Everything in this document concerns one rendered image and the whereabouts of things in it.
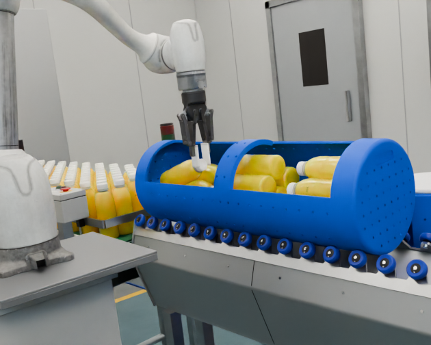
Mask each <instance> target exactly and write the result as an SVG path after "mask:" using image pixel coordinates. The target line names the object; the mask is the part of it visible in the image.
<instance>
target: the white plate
mask: <svg viewBox="0 0 431 345"><path fill-rule="evenodd" d="M414 177H415V194H431V172H422V173H415V174H414Z"/></svg>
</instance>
